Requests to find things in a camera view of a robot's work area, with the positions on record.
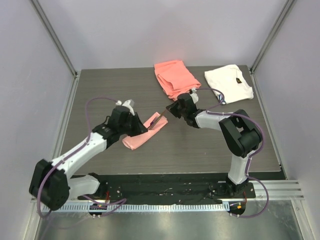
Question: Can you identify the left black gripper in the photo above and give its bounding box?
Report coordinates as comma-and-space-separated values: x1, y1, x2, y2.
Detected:
118, 112, 147, 137

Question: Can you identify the pink satin napkin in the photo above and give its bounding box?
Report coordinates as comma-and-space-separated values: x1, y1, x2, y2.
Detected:
122, 115, 168, 150

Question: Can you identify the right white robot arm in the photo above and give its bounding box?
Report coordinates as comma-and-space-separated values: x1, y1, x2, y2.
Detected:
166, 89, 264, 198

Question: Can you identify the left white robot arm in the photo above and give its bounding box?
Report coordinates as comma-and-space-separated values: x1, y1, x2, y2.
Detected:
29, 99, 148, 211

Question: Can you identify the folded coral cloth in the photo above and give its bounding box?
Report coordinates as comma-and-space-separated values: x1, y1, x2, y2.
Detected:
154, 60, 202, 101

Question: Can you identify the folded white shirt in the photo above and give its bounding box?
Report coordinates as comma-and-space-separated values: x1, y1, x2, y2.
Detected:
204, 64, 254, 105

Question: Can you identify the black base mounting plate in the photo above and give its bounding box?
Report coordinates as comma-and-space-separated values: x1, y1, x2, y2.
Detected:
84, 173, 256, 206

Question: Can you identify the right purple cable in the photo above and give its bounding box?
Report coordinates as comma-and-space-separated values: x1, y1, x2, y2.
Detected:
197, 87, 270, 218

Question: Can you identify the purple cable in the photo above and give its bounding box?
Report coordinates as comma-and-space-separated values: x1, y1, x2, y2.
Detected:
197, 87, 270, 218
36, 96, 127, 218

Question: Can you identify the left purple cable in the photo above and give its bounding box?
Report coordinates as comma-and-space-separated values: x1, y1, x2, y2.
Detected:
36, 96, 127, 218

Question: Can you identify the white slotted cable duct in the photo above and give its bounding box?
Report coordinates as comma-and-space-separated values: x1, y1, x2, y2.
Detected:
55, 201, 230, 213

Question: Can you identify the left aluminium frame post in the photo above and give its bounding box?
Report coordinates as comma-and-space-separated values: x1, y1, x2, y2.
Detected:
29, 0, 78, 76

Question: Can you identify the aluminium frame post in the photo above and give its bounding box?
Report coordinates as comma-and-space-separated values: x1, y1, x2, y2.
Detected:
29, 0, 78, 76
249, 0, 297, 73

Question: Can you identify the right aluminium frame post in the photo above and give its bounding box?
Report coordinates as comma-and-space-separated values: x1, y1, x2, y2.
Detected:
249, 0, 297, 73

